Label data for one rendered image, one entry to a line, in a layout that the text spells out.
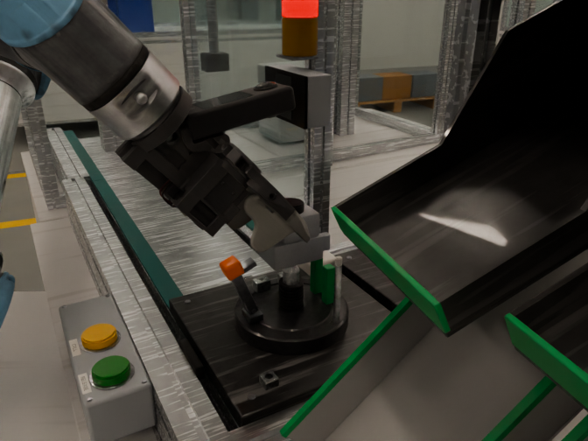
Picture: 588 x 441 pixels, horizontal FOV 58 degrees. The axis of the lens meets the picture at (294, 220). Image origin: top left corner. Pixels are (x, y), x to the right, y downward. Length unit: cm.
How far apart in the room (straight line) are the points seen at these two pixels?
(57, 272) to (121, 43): 68
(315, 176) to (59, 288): 50
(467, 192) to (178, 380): 38
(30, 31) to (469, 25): 32
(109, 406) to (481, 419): 38
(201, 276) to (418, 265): 59
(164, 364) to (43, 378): 23
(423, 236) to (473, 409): 13
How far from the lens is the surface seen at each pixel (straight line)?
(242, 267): 59
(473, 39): 40
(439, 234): 34
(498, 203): 35
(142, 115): 47
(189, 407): 59
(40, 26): 45
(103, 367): 63
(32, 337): 92
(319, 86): 73
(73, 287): 102
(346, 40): 186
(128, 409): 62
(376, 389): 46
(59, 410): 77
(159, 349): 67
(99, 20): 46
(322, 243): 61
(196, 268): 91
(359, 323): 67
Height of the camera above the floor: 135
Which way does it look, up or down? 24 degrees down
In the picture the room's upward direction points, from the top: straight up
